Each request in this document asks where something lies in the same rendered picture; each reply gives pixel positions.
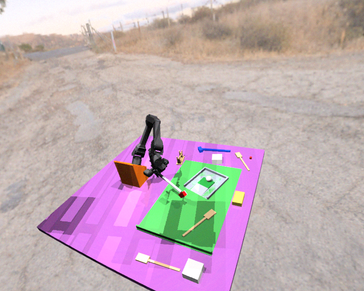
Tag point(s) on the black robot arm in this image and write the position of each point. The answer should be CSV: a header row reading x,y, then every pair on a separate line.
x,y
156,145

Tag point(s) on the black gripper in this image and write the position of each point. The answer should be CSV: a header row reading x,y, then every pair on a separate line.
x,y
150,172

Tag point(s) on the yellow block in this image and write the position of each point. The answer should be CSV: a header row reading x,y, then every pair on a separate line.
x,y
238,198

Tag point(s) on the white cube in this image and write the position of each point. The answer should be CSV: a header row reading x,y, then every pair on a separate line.
x,y
193,271
216,158

